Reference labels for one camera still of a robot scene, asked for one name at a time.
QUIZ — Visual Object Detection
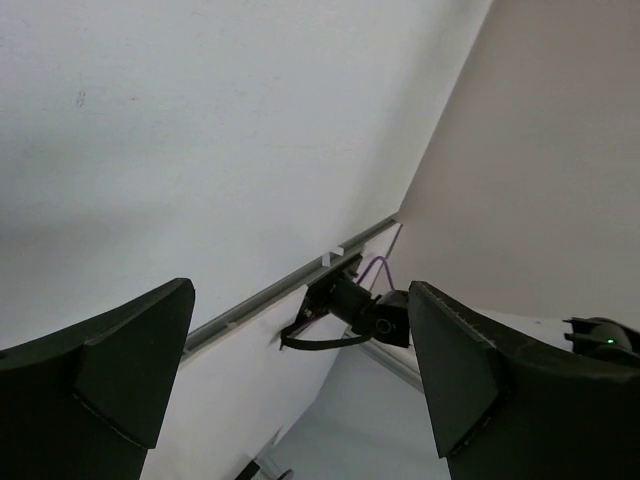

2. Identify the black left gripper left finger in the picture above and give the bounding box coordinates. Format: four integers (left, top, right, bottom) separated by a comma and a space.
1, 278, 195, 479

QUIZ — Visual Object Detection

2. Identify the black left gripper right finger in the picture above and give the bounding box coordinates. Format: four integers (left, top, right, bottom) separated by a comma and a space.
408, 281, 639, 479

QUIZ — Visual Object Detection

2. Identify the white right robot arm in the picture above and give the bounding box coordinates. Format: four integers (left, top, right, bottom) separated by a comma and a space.
326, 279, 639, 365

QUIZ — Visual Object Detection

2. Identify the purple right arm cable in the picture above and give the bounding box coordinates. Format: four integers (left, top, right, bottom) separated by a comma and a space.
357, 223, 405, 294

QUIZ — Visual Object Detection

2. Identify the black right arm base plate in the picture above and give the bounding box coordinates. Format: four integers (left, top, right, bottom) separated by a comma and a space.
279, 253, 363, 350

